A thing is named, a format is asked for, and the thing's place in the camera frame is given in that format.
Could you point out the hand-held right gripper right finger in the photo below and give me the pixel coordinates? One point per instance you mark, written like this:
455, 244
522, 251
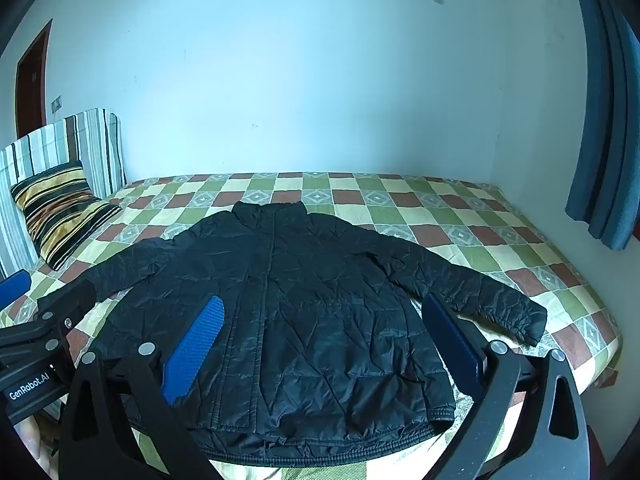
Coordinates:
450, 340

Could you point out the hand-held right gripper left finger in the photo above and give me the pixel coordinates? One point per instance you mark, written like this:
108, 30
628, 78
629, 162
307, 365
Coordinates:
200, 340

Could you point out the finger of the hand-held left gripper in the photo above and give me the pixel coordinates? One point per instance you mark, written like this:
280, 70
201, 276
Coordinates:
67, 300
12, 287

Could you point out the black quilted jacket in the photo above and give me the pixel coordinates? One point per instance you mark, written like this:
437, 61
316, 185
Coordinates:
310, 310

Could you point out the striped yellow black pillow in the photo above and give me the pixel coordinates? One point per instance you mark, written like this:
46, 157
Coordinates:
60, 210

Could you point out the checkered bedspread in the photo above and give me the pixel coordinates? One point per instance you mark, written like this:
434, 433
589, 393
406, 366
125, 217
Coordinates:
450, 220

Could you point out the striped padded headboard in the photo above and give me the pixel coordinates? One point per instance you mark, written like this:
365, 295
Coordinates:
75, 140

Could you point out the brown wooden door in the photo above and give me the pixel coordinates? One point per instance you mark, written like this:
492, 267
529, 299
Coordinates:
32, 80

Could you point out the blue curtain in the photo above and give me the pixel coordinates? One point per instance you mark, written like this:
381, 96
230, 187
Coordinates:
605, 110

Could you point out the wall light switch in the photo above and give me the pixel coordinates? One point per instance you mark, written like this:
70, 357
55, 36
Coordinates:
57, 104

